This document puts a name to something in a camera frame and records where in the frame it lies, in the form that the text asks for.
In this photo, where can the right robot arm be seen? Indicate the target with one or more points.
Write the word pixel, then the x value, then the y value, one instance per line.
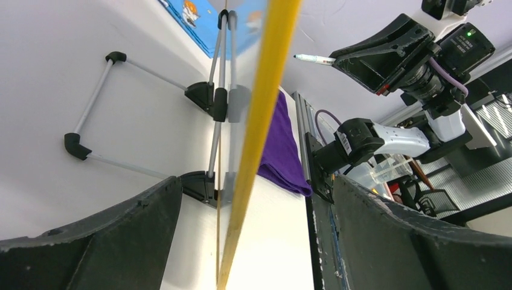
pixel 358 139

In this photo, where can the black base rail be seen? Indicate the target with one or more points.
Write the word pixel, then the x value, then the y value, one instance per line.
pixel 327 265

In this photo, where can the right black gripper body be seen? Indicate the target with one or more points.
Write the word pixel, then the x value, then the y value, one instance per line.
pixel 436 82

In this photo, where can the blue cartoon cloth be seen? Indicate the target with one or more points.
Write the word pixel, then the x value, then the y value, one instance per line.
pixel 199 19

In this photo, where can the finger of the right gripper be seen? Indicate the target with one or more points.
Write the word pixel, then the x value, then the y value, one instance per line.
pixel 380 61

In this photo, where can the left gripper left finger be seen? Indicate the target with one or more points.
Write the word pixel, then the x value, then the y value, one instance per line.
pixel 125 246

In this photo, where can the yellow framed whiteboard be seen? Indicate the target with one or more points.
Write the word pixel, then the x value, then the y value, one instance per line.
pixel 276 38

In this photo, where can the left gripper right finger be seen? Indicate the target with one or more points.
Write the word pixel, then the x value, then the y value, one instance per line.
pixel 390 246

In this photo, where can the purple cloth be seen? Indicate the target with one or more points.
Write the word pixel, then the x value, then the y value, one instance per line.
pixel 280 163

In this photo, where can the wire whiteboard stand frame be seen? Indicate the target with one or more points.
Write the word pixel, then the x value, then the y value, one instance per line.
pixel 141 121

